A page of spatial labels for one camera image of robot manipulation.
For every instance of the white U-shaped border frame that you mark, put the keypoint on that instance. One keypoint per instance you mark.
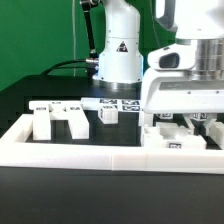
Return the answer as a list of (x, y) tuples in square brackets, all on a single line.
[(16, 151)]

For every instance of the white tagged cube middle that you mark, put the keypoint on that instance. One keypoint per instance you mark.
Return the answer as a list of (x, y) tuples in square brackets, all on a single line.
[(165, 116)]

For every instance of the white flat tagged plank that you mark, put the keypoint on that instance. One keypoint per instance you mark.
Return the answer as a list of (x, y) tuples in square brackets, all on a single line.
[(122, 105)]

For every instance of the white tagged cube right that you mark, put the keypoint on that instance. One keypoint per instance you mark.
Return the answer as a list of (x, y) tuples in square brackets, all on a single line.
[(199, 116)]

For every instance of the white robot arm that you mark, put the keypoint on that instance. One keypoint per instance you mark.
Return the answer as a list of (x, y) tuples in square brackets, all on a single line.
[(196, 23)]

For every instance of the white tagged cube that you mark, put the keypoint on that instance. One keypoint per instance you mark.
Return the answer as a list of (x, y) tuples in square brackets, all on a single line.
[(199, 116), (165, 116)]

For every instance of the white chair seat part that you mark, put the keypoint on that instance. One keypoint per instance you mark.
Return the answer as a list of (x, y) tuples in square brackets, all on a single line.
[(170, 135)]

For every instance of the white tagged block front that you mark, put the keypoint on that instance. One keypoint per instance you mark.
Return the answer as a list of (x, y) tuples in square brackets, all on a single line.
[(108, 114)]

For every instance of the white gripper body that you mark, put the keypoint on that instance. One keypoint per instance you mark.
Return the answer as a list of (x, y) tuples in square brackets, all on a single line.
[(169, 86)]

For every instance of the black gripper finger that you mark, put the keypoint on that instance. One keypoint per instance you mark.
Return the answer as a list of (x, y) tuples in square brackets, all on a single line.
[(189, 124), (210, 120)]

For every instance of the white chair back part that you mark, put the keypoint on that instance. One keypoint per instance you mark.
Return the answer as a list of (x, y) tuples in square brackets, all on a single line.
[(46, 111)]

